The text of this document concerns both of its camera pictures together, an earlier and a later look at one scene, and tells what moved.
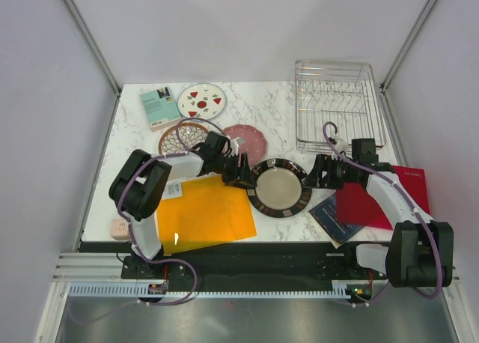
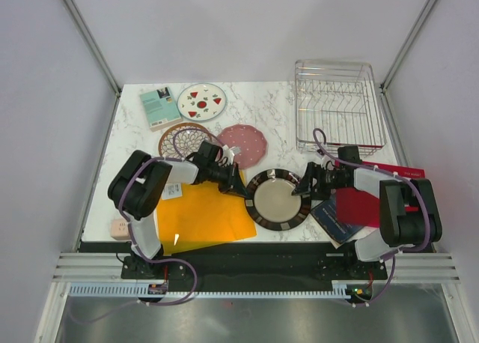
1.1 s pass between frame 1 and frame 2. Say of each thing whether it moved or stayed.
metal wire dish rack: stayed
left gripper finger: moved
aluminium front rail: stayed
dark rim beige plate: moved
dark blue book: stayed
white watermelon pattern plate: stayed
